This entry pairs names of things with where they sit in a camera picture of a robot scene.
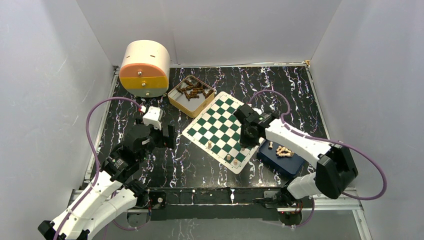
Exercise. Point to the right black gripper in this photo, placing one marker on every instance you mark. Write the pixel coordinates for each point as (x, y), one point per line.
(244, 142)

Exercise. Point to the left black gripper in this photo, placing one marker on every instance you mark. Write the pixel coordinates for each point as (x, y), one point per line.
(168, 141)

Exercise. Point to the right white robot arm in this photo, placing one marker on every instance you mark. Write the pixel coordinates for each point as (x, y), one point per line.
(334, 166)

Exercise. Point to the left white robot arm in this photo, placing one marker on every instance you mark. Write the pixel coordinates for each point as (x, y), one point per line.
(111, 192)

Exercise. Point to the green white chess board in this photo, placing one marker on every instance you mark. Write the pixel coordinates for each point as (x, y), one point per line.
(216, 123)

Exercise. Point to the pile of light chess pieces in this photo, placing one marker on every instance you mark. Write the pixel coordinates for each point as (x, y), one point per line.
(284, 152)

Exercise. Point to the pile of dark chess pieces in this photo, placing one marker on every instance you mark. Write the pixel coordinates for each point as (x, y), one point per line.
(193, 90)

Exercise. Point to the dark blue tray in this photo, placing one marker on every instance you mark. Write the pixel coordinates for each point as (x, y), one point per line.
(288, 167)

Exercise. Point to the tan square tin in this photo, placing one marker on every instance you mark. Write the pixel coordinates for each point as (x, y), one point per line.
(193, 107)

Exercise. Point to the cream round drawer box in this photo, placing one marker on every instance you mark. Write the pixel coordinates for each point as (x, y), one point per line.
(145, 69)

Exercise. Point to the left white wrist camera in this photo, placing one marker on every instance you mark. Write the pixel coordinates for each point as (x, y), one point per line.
(153, 117)

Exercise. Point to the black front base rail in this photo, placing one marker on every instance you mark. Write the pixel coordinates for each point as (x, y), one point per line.
(213, 203)

